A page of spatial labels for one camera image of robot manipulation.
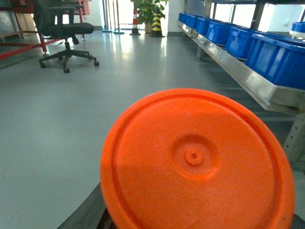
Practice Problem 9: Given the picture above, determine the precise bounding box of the black office chair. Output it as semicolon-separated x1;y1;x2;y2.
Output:
33;0;100;73

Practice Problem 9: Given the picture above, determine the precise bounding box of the red white traffic cone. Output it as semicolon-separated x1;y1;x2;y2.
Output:
130;9;141;36

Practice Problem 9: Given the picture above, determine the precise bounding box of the red metal table frame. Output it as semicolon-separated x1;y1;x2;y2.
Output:
0;0;90;59

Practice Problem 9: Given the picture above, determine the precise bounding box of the yellow black traffic cone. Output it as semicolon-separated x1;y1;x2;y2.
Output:
150;8;164;38

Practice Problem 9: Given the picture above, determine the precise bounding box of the green potted plant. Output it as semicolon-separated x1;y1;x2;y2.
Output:
131;0;168;34

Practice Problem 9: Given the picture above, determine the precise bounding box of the orange cylindrical capacitor 4680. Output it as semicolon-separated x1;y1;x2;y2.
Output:
100;88;295;229

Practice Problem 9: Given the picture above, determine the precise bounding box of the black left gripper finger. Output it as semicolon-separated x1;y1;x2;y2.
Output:
58;183;112;229

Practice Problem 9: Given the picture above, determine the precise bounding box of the stainless steel rack frame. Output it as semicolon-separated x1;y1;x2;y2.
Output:
177;21;305;164

